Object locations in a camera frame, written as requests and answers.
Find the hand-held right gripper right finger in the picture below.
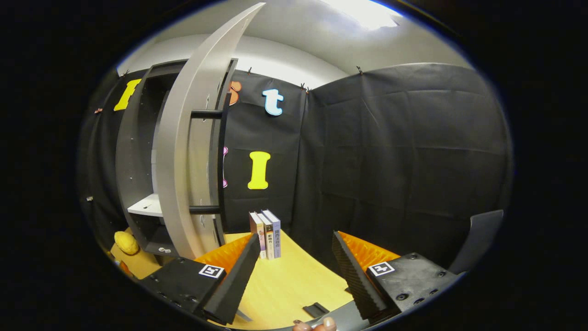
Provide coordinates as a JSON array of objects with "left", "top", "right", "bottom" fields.
[{"left": 332, "top": 231, "right": 461, "bottom": 322}]

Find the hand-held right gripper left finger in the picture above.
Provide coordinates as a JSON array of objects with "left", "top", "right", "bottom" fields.
[{"left": 138, "top": 233, "right": 261, "bottom": 326}]

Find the dark gray cabinet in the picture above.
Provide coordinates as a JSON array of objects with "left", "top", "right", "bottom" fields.
[{"left": 115, "top": 58, "right": 239, "bottom": 258}]

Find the white cabinet shelf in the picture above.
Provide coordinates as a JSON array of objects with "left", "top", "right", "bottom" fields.
[{"left": 127, "top": 193, "right": 164, "bottom": 217}]

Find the small black flat object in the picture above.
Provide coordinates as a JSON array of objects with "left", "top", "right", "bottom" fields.
[{"left": 302, "top": 302, "right": 330, "bottom": 319}]

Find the white spine book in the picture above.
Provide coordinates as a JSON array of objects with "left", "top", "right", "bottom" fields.
[{"left": 256, "top": 211, "right": 275, "bottom": 260}]

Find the purple spine book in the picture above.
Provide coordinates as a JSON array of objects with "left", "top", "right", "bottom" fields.
[{"left": 262, "top": 209, "right": 282, "bottom": 259}]

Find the yellow lumpy toy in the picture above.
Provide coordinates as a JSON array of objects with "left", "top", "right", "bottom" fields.
[{"left": 113, "top": 231, "right": 140, "bottom": 256}]

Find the black backdrop cloth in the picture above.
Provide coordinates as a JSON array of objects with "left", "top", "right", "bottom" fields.
[{"left": 78, "top": 62, "right": 513, "bottom": 276}]

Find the ceiling light strip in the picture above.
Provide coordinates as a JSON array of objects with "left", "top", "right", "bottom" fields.
[{"left": 319, "top": 0, "right": 401, "bottom": 31}]

